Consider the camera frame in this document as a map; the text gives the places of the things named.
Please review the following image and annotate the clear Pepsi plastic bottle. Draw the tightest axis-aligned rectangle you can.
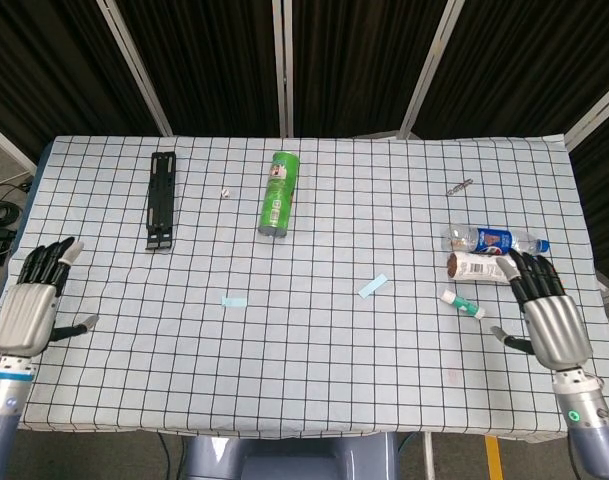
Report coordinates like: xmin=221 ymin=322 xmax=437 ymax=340
xmin=446 ymin=224 xmax=551 ymax=257

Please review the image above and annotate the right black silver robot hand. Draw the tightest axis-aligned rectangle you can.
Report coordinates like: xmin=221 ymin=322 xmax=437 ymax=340
xmin=490 ymin=249 xmax=594 ymax=372

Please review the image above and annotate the white bottle with brown drink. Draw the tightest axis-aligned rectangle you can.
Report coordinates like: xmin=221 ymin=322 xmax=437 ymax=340
xmin=446 ymin=251 xmax=515 ymax=285

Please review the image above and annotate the green chips can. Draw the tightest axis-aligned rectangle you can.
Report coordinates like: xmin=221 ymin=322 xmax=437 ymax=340
xmin=257 ymin=151 xmax=301 ymax=240

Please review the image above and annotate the white green glue stick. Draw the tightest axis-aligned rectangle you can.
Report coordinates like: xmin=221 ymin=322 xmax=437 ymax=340
xmin=439 ymin=291 xmax=487 ymax=320

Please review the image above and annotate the light blue checkered tablecloth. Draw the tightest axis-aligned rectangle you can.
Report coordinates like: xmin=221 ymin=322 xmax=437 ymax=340
xmin=8 ymin=133 xmax=598 ymax=444

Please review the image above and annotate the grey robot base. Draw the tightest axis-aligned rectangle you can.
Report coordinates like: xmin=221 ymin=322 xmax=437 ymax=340
xmin=183 ymin=432 xmax=400 ymax=480

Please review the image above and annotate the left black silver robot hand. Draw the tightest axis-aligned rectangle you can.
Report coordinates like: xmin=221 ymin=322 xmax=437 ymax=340
xmin=0 ymin=236 xmax=100 ymax=359

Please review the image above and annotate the white partition frame post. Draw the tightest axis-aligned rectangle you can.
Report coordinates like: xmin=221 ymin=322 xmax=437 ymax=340
xmin=96 ymin=0 xmax=174 ymax=137
xmin=271 ymin=0 xmax=295 ymax=138
xmin=563 ymin=74 xmax=609 ymax=150
xmin=397 ymin=0 xmax=466 ymax=140
xmin=0 ymin=117 xmax=38 ymax=177

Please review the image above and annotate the black plastic bracket rail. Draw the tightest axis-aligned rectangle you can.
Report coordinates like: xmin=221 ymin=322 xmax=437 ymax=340
xmin=144 ymin=151 xmax=178 ymax=252

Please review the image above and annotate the dark pleated partition curtain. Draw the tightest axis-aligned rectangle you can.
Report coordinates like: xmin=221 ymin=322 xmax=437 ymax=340
xmin=416 ymin=0 xmax=609 ymax=141
xmin=289 ymin=0 xmax=453 ymax=139
xmin=569 ymin=92 xmax=609 ymax=287
xmin=111 ymin=0 xmax=281 ymax=137
xmin=0 ymin=0 xmax=160 ymax=159

